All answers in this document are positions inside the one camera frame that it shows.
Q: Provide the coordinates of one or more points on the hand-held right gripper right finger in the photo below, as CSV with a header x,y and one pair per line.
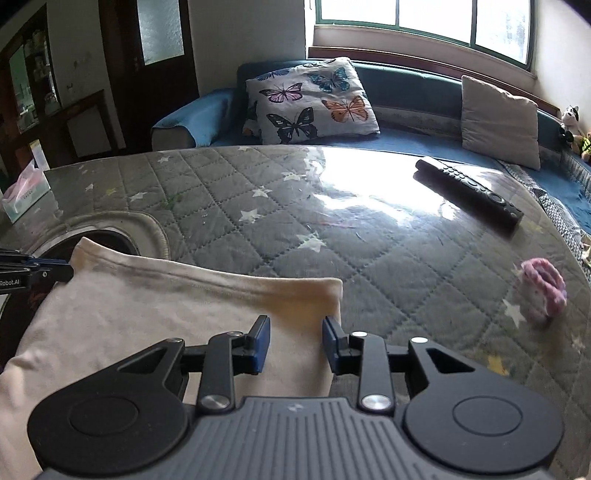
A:
x,y
329,346

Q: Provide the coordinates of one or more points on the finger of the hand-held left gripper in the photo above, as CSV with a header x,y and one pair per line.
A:
x,y
51,272

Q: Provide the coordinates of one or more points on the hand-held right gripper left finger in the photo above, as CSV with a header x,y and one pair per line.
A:
x,y
261,344

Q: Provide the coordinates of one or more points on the cream knit garment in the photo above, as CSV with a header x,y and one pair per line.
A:
x,y
138,300

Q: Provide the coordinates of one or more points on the tissue box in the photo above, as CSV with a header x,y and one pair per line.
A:
x,y
25,198

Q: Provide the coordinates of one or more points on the dark wooden cabinet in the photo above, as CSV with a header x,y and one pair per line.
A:
x,y
87,124

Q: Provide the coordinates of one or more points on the black remote control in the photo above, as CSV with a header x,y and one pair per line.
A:
x,y
466,189

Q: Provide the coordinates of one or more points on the dark wooden glass door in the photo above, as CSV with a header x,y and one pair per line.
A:
x,y
161,92

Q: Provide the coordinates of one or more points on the pink knitted scrunchie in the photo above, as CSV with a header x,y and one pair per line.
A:
x,y
538,295

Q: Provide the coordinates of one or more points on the blue armrest towel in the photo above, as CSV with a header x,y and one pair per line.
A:
x,y
203,115

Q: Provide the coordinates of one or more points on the blue corner sofa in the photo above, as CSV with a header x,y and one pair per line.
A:
x,y
415,138

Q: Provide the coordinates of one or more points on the butterfly print pillow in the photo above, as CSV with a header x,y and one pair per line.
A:
x,y
314,101

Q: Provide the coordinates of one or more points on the grey patterned sofa cover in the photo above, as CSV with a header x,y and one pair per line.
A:
x,y
561,219

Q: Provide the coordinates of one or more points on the beige plain pillow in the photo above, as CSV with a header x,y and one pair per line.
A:
x,y
501,120

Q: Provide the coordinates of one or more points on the blue sofa blanket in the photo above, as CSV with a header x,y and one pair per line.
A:
x,y
572,194

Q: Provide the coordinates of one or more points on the yellow green plush toy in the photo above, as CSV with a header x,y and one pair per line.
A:
x,y
584,145

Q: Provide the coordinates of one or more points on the black and white plush toy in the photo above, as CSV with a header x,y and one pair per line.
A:
x,y
570,120

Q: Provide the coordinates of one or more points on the green framed window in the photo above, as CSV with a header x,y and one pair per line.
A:
x,y
438,18

